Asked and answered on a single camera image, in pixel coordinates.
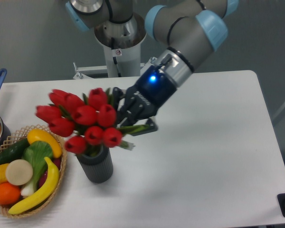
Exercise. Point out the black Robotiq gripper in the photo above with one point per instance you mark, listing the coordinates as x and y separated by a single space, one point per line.
142 100

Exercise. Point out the red tulip bouquet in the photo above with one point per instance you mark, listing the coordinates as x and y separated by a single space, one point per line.
88 123

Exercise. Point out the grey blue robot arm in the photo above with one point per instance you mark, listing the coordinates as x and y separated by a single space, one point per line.
163 49

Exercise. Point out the dark grey ribbed vase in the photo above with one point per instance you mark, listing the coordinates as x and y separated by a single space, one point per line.
98 169

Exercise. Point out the dark red vegetable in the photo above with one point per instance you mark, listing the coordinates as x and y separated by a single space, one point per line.
57 162

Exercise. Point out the green bok choy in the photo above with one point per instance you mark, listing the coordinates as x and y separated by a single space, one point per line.
35 155

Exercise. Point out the yellow banana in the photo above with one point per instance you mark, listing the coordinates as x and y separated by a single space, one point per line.
41 194

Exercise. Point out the woven wicker basket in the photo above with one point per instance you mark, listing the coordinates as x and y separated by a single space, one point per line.
19 135

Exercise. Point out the green cucumber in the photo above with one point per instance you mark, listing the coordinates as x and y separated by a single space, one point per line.
14 152

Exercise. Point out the beige round slice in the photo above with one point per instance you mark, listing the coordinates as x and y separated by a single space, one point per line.
19 172

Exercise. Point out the orange fruit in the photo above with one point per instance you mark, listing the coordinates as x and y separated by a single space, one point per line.
9 194

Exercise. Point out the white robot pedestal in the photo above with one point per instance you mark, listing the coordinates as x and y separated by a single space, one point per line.
122 50

